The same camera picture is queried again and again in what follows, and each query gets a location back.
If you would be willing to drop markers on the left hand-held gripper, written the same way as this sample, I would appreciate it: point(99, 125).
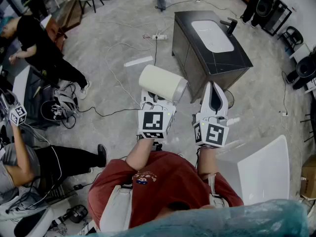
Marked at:
point(150, 122)

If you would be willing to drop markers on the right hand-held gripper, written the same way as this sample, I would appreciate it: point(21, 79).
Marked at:
point(212, 134)

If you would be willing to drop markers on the person's right forearm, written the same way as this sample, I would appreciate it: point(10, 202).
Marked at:
point(207, 162)

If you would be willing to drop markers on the person's left forearm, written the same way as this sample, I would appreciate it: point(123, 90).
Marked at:
point(140, 154)

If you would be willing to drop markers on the person's red shirt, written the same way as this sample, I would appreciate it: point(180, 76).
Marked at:
point(172, 181)

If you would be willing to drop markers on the black faucet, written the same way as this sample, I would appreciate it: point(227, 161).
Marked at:
point(230, 27)

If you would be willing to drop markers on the white boxy appliance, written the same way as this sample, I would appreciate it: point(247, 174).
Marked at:
point(261, 171)

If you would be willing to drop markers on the grey and black backpack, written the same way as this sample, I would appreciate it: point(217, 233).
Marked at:
point(64, 105)

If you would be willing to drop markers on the black charger brick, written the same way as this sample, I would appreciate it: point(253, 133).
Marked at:
point(78, 187)

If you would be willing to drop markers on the white cabinet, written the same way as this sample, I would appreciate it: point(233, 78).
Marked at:
point(300, 52)

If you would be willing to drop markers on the cardboard box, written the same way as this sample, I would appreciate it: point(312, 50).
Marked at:
point(309, 179)

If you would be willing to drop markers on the low wooden table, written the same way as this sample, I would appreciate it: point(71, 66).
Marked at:
point(69, 16)

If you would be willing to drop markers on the black metal frame shelf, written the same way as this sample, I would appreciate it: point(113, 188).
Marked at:
point(279, 16)

